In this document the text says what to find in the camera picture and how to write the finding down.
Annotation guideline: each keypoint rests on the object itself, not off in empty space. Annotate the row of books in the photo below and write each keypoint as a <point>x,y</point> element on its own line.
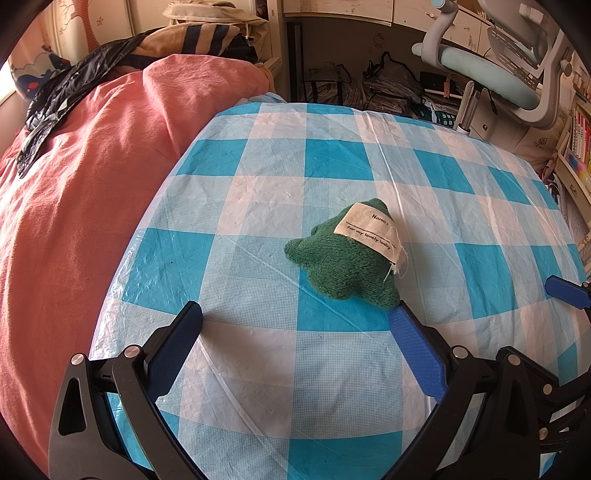
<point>582,138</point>

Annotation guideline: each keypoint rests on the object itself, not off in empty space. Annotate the pink blanket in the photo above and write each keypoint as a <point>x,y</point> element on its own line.
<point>69,230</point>

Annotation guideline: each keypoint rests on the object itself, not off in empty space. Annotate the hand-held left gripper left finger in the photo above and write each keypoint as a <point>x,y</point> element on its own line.
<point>178,350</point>

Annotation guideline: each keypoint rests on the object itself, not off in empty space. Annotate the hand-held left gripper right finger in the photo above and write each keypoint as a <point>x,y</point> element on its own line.
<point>418,355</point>

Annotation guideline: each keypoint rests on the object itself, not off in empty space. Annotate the white book rack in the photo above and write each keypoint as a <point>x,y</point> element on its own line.
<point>570,180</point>

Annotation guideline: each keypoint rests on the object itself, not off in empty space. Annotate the cream cloth bag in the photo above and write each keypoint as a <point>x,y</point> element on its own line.
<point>207,11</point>

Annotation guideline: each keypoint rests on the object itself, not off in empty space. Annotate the green plush toy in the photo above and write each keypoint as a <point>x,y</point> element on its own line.
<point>341,267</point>

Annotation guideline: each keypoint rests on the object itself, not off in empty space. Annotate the small black stand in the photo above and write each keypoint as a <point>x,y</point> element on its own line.
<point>330,76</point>

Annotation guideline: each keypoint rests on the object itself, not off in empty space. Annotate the grey and teal office chair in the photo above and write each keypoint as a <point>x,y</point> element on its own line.
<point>485,60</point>

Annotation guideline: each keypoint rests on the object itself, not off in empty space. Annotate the blue checked plastic tablecloth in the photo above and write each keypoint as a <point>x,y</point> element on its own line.
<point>286,184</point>

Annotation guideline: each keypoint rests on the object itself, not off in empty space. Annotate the black plastic bag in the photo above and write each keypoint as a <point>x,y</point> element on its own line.
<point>60,87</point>

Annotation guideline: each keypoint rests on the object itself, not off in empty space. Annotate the cartoon printed panel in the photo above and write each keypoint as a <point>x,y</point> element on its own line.
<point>41,50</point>

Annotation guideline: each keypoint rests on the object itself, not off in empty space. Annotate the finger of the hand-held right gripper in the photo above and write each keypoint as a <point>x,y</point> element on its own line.
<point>568,415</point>
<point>565,291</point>

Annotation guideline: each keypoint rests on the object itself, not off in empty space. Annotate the beige striped cushion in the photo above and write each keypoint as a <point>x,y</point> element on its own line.
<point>203,39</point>

